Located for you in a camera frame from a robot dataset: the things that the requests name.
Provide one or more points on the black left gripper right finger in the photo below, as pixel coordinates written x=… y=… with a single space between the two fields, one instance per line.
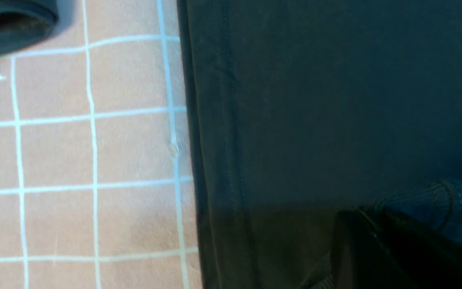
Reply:
x=405 y=253

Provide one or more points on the pink checkered table cloth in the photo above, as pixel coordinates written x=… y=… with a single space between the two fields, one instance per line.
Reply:
x=96 y=188

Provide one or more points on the dark gray crumpled garment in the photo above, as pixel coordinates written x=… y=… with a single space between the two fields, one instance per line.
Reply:
x=26 y=22

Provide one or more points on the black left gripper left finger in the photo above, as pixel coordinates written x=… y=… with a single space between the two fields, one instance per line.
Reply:
x=359 y=257

